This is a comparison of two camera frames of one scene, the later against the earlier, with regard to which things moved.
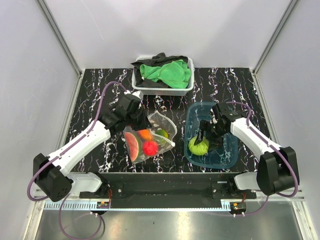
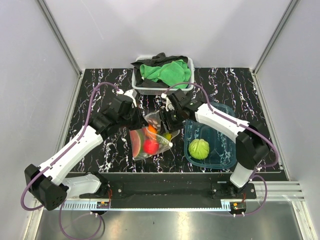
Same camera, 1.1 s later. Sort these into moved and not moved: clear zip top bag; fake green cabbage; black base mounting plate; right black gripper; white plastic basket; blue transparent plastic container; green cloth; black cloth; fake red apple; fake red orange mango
Moved: clear zip top bag; fake red orange mango; right black gripper; fake green cabbage
Not moved: white plastic basket; blue transparent plastic container; fake red apple; black base mounting plate; green cloth; black cloth
